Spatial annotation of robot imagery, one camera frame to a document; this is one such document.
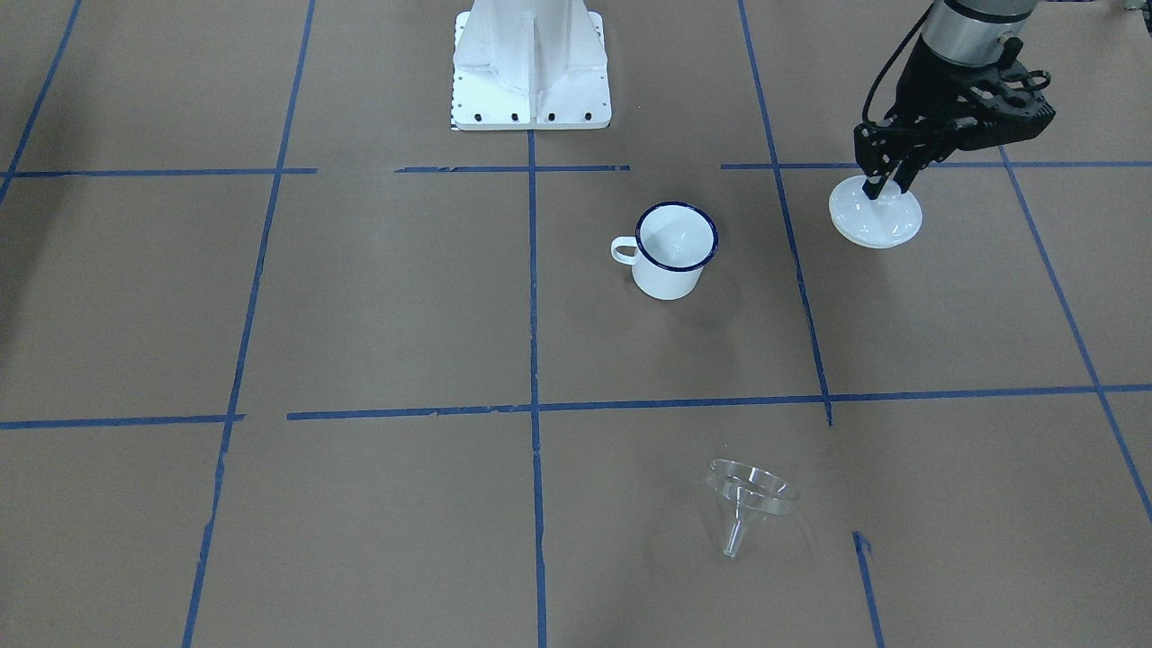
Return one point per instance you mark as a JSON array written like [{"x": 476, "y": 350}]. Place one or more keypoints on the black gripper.
[{"x": 932, "y": 86}]

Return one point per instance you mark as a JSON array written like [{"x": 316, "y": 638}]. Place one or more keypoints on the white mug lid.
[{"x": 874, "y": 215}]

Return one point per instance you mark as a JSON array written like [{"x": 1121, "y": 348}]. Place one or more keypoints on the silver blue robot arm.
[{"x": 964, "y": 32}]

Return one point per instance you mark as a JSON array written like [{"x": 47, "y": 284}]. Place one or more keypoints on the white enamel mug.
[{"x": 671, "y": 245}]

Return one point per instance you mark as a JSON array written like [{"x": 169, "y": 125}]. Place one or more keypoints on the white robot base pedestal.
[{"x": 521, "y": 65}]

